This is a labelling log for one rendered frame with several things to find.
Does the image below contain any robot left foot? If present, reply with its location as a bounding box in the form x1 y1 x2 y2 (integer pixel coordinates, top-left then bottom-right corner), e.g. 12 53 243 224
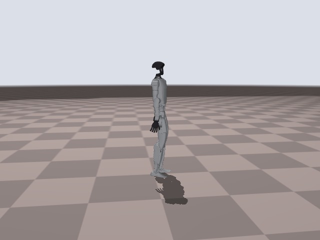
158 168 171 173

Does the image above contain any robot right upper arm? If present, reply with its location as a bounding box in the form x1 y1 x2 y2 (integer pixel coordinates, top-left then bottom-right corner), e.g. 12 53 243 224
151 80 161 103

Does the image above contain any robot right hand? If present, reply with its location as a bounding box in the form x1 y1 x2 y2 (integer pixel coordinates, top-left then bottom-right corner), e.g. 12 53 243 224
150 116 160 133

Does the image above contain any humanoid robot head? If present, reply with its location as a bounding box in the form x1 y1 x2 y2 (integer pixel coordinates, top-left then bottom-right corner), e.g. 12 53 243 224
152 61 165 79

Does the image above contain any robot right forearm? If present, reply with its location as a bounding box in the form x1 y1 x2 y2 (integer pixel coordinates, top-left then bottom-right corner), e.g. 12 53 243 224
153 98 160 121

